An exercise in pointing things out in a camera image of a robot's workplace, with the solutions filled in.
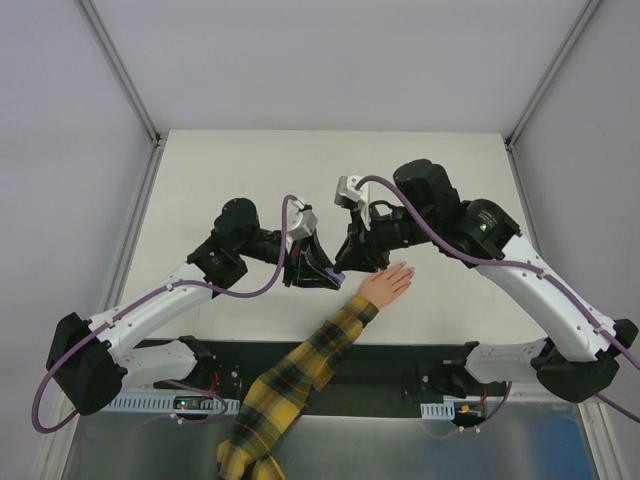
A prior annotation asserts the purple nail polish bottle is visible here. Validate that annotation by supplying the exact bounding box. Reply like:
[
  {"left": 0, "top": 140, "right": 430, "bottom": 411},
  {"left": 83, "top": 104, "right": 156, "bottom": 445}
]
[{"left": 325, "top": 268, "right": 346, "bottom": 285}]

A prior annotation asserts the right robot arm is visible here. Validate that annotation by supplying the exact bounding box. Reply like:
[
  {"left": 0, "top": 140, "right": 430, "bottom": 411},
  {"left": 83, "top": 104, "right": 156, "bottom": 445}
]
[{"left": 334, "top": 159, "right": 639, "bottom": 403}]

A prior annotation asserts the yellow plaid sleeve forearm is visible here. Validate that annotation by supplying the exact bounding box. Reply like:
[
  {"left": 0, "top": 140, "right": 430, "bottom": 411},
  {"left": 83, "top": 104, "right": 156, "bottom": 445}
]
[{"left": 217, "top": 295, "right": 378, "bottom": 479}]

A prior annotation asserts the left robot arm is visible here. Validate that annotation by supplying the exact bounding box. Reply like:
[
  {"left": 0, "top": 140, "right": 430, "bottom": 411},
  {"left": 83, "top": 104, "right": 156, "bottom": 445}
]
[{"left": 46, "top": 195, "right": 344, "bottom": 416}]

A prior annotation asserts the mannequin hand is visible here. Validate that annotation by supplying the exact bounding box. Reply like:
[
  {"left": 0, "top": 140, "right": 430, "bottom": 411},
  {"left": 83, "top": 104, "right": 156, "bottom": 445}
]
[{"left": 357, "top": 262, "right": 415, "bottom": 309}]

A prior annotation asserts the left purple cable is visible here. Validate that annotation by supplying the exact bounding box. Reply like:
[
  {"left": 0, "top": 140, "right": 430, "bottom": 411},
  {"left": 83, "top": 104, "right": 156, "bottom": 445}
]
[{"left": 32, "top": 194, "right": 306, "bottom": 434}]

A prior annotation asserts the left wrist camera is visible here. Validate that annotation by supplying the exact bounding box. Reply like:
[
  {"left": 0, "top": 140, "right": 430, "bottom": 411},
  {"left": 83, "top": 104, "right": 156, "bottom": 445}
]
[{"left": 287, "top": 199, "right": 318, "bottom": 241}]

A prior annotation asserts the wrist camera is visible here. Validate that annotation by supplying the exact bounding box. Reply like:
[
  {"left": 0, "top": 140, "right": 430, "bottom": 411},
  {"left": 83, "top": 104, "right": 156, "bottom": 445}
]
[
  {"left": 334, "top": 175, "right": 370, "bottom": 230},
  {"left": 287, "top": 199, "right": 318, "bottom": 241}
]

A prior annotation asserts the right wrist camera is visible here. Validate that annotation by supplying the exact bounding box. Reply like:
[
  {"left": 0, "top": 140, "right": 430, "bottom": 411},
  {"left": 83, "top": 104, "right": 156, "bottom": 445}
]
[{"left": 334, "top": 175, "right": 370, "bottom": 230}]

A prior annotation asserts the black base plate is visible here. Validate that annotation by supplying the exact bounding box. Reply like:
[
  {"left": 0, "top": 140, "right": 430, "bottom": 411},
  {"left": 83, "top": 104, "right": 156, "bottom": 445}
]
[{"left": 152, "top": 339, "right": 506, "bottom": 419}]

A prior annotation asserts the right aluminium frame post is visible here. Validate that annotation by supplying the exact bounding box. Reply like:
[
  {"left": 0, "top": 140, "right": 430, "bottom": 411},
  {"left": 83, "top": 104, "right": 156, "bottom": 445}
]
[{"left": 504, "top": 0, "right": 606, "bottom": 152}]

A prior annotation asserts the aluminium frame post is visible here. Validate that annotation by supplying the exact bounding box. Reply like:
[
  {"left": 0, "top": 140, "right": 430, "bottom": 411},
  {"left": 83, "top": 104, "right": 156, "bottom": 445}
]
[
  {"left": 504, "top": 0, "right": 606, "bottom": 152},
  {"left": 74, "top": 0, "right": 163, "bottom": 147}
]

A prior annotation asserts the right white cable duct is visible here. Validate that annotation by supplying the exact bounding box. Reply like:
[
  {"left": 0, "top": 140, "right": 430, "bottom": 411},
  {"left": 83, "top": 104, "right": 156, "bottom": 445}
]
[{"left": 420, "top": 401, "right": 456, "bottom": 421}]

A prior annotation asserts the white cable duct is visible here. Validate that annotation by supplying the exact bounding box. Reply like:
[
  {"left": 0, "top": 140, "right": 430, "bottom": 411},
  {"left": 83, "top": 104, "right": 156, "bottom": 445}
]
[
  {"left": 99, "top": 392, "right": 240, "bottom": 415},
  {"left": 420, "top": 401, "right": 456, "bottom": 421}
]

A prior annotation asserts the left aluminium frame post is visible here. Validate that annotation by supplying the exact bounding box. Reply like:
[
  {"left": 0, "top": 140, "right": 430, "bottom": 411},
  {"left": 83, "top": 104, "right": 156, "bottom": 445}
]
[{"left": 74, "top": 0, "right": 163, "bottom": 147}]

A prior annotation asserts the left white cable duct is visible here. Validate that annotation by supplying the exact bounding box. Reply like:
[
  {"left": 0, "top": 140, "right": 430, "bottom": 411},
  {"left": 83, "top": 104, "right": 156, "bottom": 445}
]
[{"left": 99, "top": 392, "right": 240, "bottom": 415}]

